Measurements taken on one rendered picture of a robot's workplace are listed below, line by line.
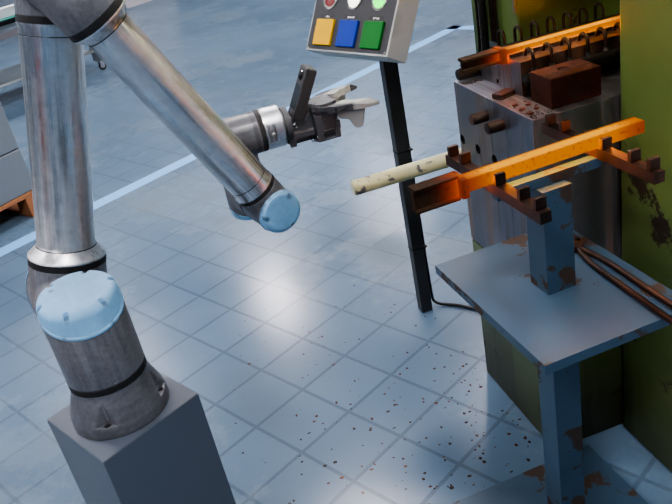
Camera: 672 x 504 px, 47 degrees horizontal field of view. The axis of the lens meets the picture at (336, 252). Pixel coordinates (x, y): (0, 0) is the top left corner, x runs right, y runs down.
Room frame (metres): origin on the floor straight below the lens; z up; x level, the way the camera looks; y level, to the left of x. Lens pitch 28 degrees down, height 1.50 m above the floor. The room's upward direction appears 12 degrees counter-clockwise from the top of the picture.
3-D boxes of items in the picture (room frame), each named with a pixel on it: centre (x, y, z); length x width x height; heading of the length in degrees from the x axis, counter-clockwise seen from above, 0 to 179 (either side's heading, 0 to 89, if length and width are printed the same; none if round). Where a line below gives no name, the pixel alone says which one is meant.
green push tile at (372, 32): (2.10, -0.22, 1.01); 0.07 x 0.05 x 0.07; 37
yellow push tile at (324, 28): (2.26, -0.10, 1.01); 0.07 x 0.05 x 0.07; 37
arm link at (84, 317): (1.24, 0.48, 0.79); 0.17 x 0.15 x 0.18; 25
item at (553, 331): (1.21, -0.39, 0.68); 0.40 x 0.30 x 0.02; 14
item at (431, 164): (2.05, -0.30, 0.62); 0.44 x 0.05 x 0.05; 102
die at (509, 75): (1.77, -0.66, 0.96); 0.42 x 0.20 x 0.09; 102
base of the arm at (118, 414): (1.24, 0.48, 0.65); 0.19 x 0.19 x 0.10
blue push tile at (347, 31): (2.18, -0.16, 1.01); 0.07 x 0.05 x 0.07; 37
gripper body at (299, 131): (1.61, 0.00, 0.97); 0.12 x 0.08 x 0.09; 102
